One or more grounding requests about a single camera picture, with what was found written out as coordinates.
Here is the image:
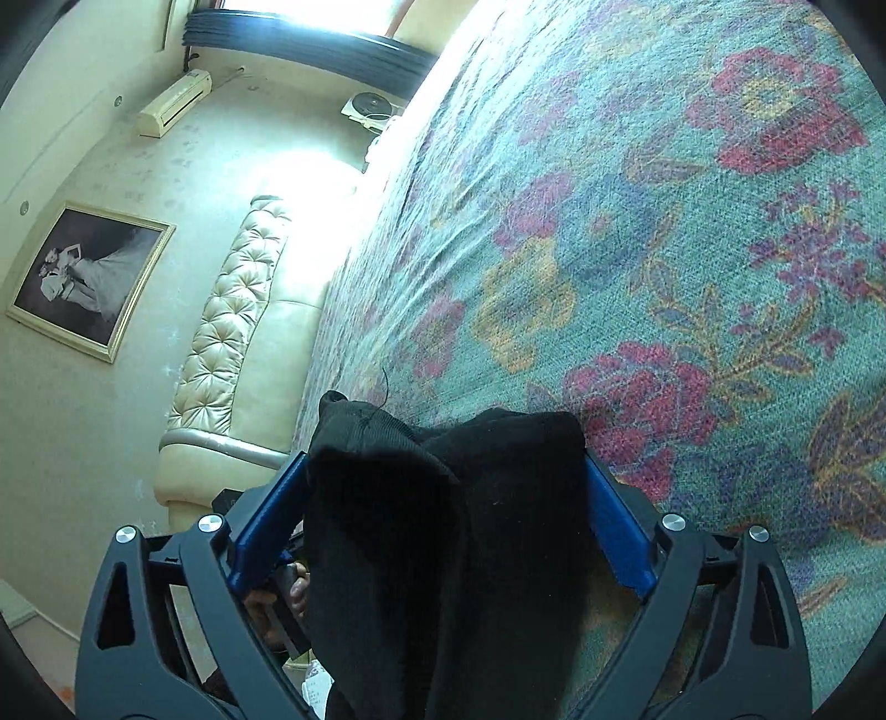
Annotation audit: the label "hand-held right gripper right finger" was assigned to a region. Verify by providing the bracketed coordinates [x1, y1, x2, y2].
[574, 453, 811, 720]

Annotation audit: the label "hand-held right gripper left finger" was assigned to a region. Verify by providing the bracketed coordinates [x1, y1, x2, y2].
[79, 450, 312, 720]

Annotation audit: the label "black pants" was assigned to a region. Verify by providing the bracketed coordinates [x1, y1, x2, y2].
[305, 389, 645, 720]

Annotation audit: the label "person's left hand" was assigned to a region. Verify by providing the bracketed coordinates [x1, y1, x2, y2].
[244, 562, 312, 641]

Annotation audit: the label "cream tufted headboard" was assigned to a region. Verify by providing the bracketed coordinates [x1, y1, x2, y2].
[153, 194, 333, 531]

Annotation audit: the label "floral blanket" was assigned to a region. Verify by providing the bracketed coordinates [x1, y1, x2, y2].
[291, 0, 886, 714]

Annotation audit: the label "white fan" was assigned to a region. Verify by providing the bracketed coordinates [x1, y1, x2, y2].
[341, 90, 409, 136]

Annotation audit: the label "dark blue curtain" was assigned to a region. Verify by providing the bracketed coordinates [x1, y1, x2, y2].
[183, 8, 437, 74]

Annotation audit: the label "gold framed wall picture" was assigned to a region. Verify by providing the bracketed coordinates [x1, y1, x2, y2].
[6, 200, 177, 364]

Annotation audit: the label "white wall air conditioner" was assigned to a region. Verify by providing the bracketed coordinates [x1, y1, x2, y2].
[135, 68, 214, 140]

